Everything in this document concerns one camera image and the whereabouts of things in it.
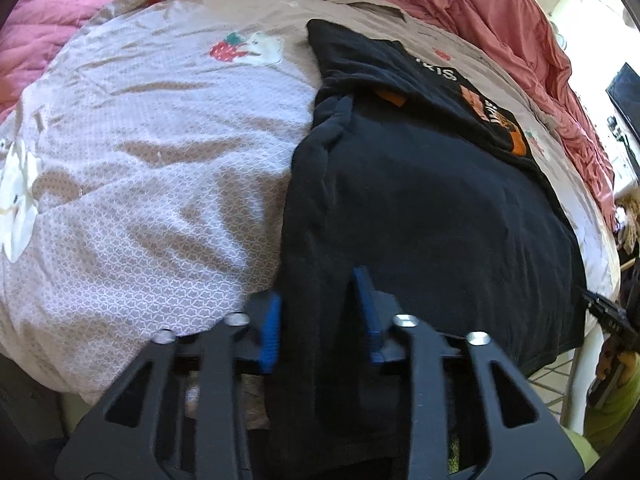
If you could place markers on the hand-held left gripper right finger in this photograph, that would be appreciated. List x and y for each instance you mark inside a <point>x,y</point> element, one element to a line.
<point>367,320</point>

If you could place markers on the printed blanket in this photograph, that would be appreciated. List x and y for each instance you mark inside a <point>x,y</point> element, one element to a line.
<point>150,185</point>

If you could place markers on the person's right hand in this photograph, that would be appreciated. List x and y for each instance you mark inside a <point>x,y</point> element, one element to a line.
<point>607,362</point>

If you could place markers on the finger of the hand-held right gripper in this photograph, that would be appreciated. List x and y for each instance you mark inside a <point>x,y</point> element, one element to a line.
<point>600,307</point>

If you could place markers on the white bed frame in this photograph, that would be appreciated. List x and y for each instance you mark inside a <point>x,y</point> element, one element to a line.
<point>582,375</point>

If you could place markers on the black sweater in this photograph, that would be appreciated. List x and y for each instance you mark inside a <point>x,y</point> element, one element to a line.
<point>425,200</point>

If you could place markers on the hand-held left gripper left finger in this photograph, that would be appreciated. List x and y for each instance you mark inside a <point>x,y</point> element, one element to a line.
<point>270,330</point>

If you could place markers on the white dresser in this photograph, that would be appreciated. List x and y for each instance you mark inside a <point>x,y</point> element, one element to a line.
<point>627,175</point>

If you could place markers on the black television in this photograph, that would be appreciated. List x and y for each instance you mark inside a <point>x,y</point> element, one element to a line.
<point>625,95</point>

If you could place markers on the salmon duvet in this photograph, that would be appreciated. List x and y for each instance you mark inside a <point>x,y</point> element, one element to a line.
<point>500,20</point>

